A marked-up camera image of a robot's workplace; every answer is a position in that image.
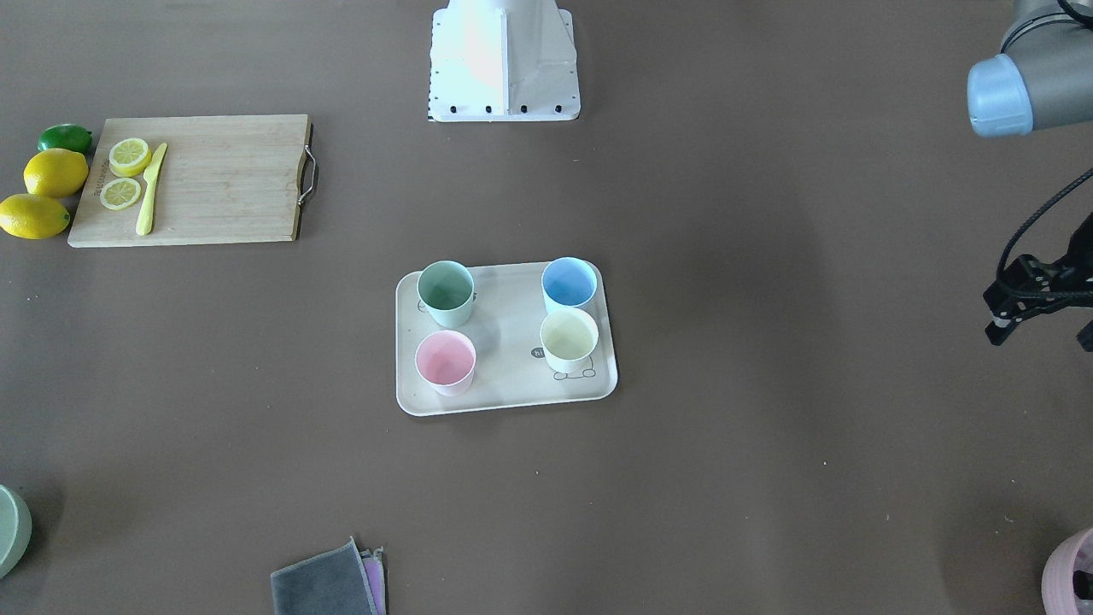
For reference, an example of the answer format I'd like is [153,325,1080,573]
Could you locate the bamboo cutting board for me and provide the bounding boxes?
[67,115,317,248]

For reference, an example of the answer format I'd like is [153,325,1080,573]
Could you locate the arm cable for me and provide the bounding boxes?
[997,167,1093,277]

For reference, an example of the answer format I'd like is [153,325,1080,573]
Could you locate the green lime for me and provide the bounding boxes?
[38,122,93,155]

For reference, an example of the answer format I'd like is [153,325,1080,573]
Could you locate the grey cloth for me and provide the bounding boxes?
[270,540,371,614]

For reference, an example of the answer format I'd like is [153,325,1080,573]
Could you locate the green cup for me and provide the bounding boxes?
[418,261,475,330]

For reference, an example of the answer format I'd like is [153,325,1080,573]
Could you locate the cream rabbit tray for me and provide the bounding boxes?
[395,262,618,417]

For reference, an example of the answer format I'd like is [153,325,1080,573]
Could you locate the green bowl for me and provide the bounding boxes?
[0,485,32,577]

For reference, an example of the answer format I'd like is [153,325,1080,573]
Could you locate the whole lemon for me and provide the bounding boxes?
[1,192,71,240]
[23,147,90,198]

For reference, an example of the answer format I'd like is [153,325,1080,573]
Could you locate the blue cup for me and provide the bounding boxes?
[541,256,599,314]

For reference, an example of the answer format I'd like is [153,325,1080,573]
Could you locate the cream cup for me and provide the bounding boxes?
[540,307,599,372]

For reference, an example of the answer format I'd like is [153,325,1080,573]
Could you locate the upper lemon slice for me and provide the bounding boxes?
[99,178,143,211]

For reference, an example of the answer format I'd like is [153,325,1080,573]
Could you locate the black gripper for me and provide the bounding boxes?
[984,248,1092,346]

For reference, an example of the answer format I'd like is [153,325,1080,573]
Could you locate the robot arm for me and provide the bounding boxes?
[967,1,1092,346]

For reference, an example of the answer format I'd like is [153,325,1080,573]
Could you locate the lower lemon slice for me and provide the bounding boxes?
[107,138,152,178]

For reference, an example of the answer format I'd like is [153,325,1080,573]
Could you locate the pink bowl with ice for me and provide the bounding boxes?
[1041,528,1092,614]

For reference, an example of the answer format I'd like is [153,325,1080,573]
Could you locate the pink cup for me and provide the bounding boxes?
[414,330,477,397]

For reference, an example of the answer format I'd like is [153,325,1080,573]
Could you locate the purple cloth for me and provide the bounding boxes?
[359,548,388,615]

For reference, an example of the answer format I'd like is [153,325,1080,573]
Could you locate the yellow plastic knife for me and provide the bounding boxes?
[134,143,168,235]

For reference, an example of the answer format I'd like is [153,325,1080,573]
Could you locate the lemon slice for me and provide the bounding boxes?
[107,138,152,178]
[99,178,143,211]

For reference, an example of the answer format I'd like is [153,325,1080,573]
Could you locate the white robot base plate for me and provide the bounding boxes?
[427,1,581,122]

